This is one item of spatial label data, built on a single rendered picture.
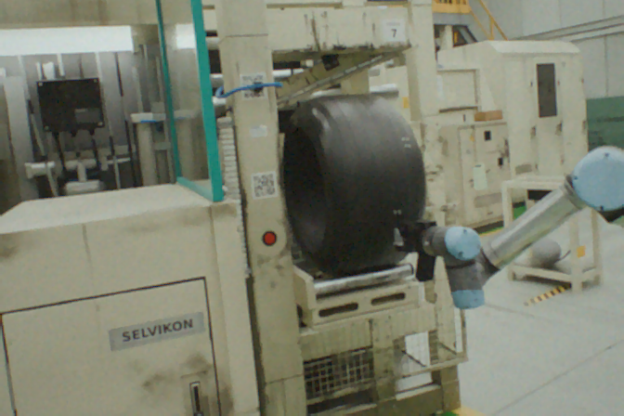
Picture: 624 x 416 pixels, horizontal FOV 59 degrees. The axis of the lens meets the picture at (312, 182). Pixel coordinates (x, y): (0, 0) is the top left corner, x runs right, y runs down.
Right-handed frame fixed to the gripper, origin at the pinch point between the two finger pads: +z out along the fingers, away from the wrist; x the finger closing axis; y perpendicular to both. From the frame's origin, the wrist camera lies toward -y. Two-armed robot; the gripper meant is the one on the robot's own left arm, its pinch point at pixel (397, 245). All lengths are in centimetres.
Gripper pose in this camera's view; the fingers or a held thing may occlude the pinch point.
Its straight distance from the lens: 163.9
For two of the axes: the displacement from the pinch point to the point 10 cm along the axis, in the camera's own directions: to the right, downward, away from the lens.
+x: -9.4, 1.2, -3.3
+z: -3.2, 0.6, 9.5
